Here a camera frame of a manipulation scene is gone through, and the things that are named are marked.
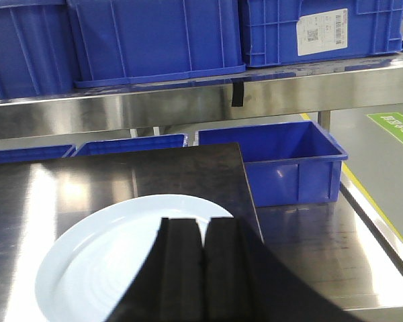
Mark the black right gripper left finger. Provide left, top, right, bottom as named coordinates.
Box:
left=109, top=218, right=204, bottom=321

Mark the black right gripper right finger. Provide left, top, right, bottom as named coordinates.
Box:
left=204, top=217, right=358, bottom=321

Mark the light blue plate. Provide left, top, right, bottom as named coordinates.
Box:
left=35, top=194, right=231, bottom=321

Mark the stainless steel shelf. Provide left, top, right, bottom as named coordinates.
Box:
left=0, top=53, right=403, bottom=140

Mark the small blue bin right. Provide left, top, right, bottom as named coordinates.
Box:
left=197, top=121, right=349, bottom=207

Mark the small blue bin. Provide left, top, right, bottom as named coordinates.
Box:
left=73, top=133, right=187, bottom=156
left=197, top=121, right=349, bottom=207

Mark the small blue bin middle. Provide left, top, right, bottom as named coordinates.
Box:
left=73, top=133, right=187, bottom=156

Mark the black tape strip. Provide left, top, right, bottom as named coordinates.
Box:
left=231, top=81, right=244, bottom=107

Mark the blue bin far left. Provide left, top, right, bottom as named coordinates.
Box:
left=0, top=144, right=76, bottom=164

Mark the green floor sign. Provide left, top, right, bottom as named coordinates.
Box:
left=367, top=112, right=403, bottom=144

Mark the blue crate with label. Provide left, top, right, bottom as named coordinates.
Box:
left=238, top=0, right=403, bottom=68

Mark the large blue crate middle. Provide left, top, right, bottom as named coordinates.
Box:
left=66, top=1, right=246, bottom=88

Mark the large blue crate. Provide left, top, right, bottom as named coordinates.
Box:
left=66, top=1, right=246, bottom=88
left=0, top=1, right=80, bottom=100

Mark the large blue crate left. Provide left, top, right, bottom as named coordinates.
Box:
left=0, top=1, right=80, bottom=100

